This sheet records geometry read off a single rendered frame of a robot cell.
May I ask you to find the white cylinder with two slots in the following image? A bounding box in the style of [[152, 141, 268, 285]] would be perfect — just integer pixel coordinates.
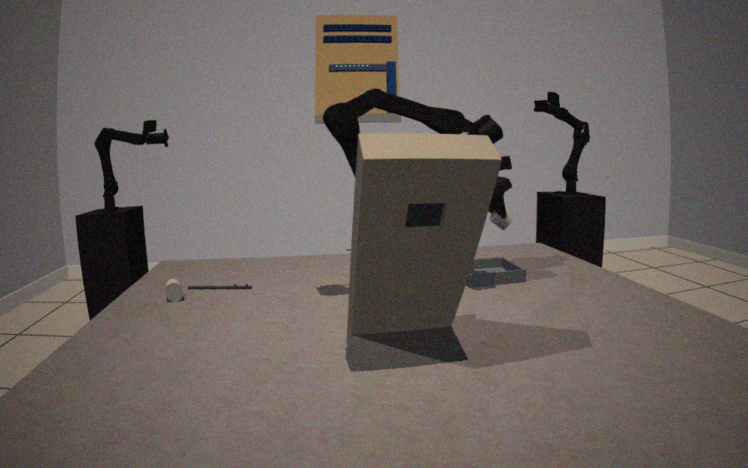
[[490, 210, 513, 230]]

